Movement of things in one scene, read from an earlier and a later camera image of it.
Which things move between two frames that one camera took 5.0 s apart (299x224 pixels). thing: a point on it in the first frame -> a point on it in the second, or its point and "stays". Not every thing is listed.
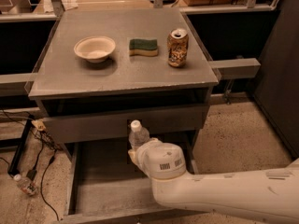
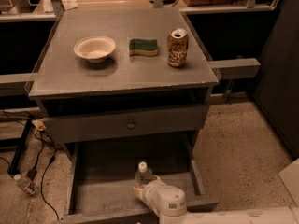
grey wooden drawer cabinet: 99,70 stays
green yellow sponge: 143,47 stays
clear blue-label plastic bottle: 138,135 -> 143,175
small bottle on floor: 26,185 stays
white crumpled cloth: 69,1 stays
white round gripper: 144,154 -> 150,191
